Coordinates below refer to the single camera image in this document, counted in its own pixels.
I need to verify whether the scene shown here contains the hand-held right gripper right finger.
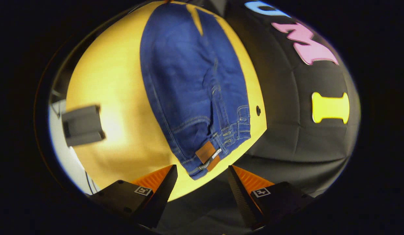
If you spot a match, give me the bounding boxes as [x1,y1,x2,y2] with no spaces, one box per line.
[227,165,315,230]

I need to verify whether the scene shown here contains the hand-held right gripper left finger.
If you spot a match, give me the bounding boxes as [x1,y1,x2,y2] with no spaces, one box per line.
[88,165,178,229]

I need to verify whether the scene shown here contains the blue denim jeans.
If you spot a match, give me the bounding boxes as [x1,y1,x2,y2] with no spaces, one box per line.
[139,2,251,180]

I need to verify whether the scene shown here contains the black backdrop cloth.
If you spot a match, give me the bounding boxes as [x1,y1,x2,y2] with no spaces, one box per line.
[156,0,362,234]

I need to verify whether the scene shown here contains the grey block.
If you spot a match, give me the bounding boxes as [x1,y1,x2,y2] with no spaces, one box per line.
[61,104,106,147]

